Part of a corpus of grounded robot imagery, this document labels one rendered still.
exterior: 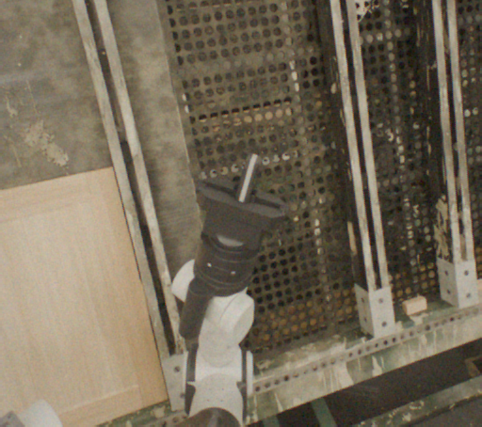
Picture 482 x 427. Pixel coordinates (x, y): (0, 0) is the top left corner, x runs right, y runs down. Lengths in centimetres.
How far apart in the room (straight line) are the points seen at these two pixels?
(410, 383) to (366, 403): 22
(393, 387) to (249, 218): 176
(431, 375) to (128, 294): 160
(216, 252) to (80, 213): 47
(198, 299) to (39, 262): 49
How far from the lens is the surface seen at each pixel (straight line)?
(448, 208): 132
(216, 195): 62
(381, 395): 228
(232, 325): 72
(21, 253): 109
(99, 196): 105
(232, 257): 65
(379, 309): 128
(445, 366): 243
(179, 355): 113
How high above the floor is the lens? 203
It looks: 43 degrees down
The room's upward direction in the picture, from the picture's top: straight up
